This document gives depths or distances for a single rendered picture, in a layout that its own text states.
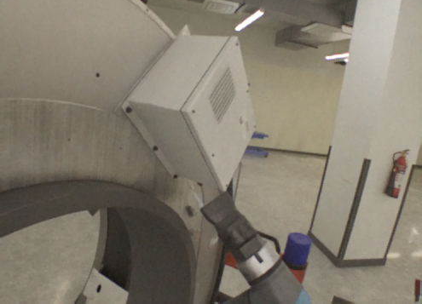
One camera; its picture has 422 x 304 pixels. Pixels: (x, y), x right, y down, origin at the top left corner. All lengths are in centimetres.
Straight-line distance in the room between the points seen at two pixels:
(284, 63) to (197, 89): 982
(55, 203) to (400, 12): 332
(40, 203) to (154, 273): 55
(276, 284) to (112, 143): 42
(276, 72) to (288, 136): 236
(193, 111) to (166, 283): 56
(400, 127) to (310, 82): 747
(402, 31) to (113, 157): 320
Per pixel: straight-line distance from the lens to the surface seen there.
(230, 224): 62
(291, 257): 141
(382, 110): 324
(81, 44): 41
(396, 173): 342
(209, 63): 45
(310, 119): 1078
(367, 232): 363
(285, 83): 1020
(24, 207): 34
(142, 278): 90
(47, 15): 38
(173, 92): 42
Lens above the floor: 171
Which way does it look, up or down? 11 degrees down
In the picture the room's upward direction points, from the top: 9 degrees clockwise
